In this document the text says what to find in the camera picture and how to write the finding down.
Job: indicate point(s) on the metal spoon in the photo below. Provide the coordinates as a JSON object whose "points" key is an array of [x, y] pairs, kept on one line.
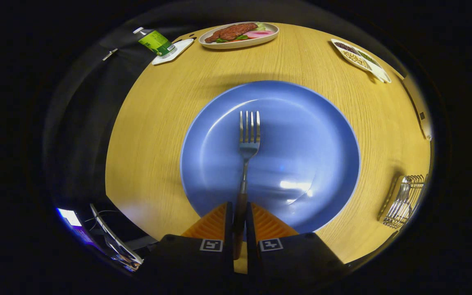
{"points": [[403, 200]]}

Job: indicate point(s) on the white divided dish with beans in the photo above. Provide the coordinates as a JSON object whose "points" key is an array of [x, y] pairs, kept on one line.
{"points": [[359, 59]]}

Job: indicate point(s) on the blue plate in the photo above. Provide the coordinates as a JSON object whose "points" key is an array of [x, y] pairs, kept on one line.
{"points": [[301, 143]]}

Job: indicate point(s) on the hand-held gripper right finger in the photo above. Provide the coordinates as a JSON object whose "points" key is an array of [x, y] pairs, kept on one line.
{"points": [[289, 266]]}

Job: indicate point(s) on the white toaster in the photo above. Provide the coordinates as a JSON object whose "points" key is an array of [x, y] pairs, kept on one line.
{"points": [[419, 106]]}

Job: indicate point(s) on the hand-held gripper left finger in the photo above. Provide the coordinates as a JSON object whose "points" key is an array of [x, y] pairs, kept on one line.
{"points": [[195, 266]]}

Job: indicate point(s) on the perforated metal basket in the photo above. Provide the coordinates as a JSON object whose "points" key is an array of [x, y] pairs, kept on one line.
{"points": [[412, 192]]}

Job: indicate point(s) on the beige plate with meat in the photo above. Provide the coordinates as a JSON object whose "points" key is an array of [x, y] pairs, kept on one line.
{"points": [[236, 32]]}

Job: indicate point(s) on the green label water bottle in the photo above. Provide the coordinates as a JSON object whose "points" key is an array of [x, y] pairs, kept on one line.
{"points": [[156, 42]]}

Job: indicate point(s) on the white laptop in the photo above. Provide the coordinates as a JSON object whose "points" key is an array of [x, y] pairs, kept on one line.
{"points": [[115, 241]]}

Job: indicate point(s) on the white square coaster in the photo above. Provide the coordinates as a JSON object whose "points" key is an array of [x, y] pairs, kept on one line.
{"points": [[178, 51]]}

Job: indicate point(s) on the lit computer screen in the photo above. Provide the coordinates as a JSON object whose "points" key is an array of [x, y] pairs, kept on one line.
{"points": [[70, 217]]}

